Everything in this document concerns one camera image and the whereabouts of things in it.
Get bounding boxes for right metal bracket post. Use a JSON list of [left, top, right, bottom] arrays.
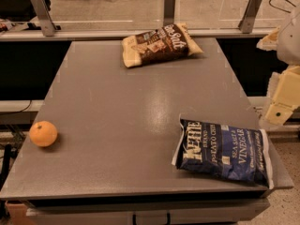
[[238, 0, 263, 34]]

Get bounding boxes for blue Kettle chip bag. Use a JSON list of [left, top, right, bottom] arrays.
[[172, 118, 274, 189]]

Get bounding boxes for middle metal bracket post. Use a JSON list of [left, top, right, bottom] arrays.
[[163, 0, 175, 25]]

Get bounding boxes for clear acrylic barrier panel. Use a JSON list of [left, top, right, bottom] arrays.
[[31, 0, 300, 31]]

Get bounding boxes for orange fruit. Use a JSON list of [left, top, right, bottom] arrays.
[[29, 121, 58, 147]]

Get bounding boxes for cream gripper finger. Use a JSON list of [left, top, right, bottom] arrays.
[[264, 66, 300, 126], [256, 27, 280, 51]]

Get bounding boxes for brown sea salt chip bag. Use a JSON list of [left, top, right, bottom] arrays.
[[122, 22, 203, 68]]

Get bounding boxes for grey table cabinet base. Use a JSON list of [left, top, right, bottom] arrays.
[[5, 198, 270, 225]]

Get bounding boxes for metal bracket post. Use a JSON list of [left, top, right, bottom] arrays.
[[30, 0, 59, 37], [238, 0, 263, 34], [163, 0, 175, 25]]

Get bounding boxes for left metal bracket post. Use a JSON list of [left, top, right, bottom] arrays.
[[30, 0, 59, 37]]

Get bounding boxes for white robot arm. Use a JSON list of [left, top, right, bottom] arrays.
[[257, 5, 300, 128]]

